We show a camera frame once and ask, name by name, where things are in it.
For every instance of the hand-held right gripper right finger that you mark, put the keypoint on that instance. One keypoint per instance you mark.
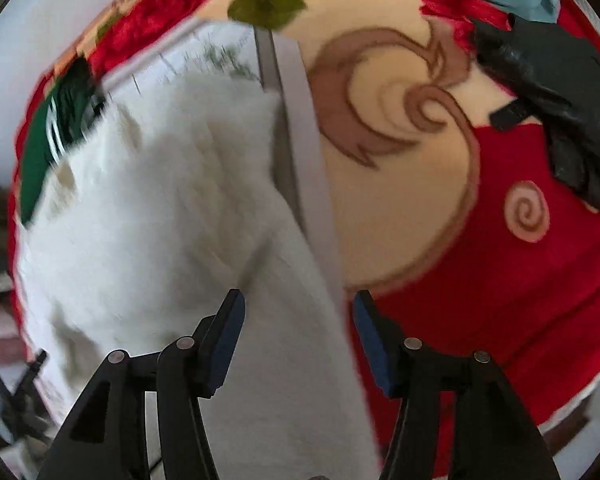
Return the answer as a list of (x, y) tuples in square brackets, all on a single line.
[(373, 347)]

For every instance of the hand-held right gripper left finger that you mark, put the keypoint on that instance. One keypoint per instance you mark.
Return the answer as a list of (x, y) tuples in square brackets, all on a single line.
[(228, 345)]

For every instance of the white knit sweater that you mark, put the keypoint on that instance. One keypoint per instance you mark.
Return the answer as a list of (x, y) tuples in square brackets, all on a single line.
[(170, 220)]

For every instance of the red patterned blanket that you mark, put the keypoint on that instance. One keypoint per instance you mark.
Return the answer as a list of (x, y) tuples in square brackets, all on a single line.
[(480, 270)]

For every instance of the black stand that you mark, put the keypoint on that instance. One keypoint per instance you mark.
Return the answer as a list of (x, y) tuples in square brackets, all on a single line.
[(15, 400)]

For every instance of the white striped bed sheet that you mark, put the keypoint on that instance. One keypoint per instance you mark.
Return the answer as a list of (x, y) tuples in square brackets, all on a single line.
[(300, 125)]

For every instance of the green cloth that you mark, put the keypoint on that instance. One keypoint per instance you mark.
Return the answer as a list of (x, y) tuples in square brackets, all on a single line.
[(45, 145)]

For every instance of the black garment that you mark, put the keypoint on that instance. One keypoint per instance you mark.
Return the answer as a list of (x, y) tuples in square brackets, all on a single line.
[(545, 70)]

